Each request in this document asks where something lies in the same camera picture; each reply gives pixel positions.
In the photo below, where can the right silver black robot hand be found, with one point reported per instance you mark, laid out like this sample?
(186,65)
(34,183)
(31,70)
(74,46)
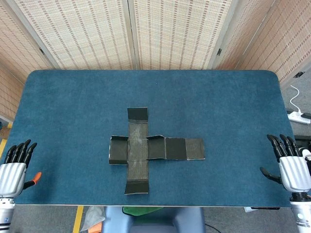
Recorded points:
(294,172)

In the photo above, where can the white power strip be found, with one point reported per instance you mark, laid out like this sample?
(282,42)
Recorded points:
(298,117)

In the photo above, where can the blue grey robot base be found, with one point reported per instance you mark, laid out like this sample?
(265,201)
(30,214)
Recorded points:
(155,223)

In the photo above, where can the black cardboard box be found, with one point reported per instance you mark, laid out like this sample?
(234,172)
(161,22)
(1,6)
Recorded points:
(138,145)

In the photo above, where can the grey plastic bag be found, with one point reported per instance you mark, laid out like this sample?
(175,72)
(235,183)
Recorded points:
(93,217)

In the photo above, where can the blue felt table mat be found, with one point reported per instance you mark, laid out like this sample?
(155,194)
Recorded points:
(73,109)

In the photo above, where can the green cloth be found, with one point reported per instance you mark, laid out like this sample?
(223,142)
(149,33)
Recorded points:
(141,210)

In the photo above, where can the woven folding screen panel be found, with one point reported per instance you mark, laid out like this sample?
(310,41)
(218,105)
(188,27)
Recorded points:
(85,34)
(19,43)
(175,34)
(8,97)
(243,36)
(286,43)

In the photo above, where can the black and white sneaker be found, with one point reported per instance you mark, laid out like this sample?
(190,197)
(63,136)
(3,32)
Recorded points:
(307,154)

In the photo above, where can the black screen hinge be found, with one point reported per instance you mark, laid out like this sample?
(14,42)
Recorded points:
(219,51)
(298,74)
(41,51)

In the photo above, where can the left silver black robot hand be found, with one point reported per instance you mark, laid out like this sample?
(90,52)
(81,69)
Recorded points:
(12,177)

